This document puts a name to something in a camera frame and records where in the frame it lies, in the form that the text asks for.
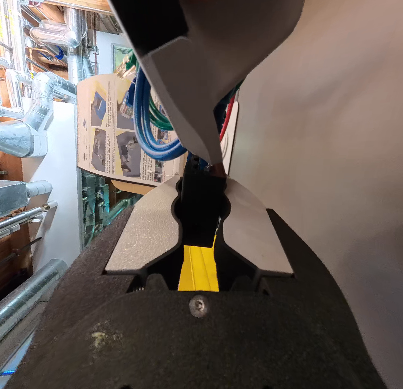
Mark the black ethernet switch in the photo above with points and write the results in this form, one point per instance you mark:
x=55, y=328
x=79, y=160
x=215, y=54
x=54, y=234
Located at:
x=198, y=206

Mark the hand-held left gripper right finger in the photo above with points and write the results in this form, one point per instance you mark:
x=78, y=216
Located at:
x=252, y=234

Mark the silver ventilation duct cluster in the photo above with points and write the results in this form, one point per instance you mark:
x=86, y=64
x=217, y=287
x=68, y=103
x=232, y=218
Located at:
x=31, y=127

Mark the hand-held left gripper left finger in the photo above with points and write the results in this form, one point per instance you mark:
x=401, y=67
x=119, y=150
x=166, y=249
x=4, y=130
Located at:
x=148, y=231

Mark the white stand base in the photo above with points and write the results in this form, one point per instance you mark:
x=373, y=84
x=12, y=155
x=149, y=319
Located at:
x=233, y=143

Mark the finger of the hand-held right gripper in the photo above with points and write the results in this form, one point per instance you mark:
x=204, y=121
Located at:
x=189, y=105
x=245, y=33

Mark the yellow plastic bin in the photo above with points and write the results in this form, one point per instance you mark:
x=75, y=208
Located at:
x=198, y=269

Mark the instruction sheet on stand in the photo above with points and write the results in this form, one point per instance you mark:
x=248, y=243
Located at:
x=129, y=186

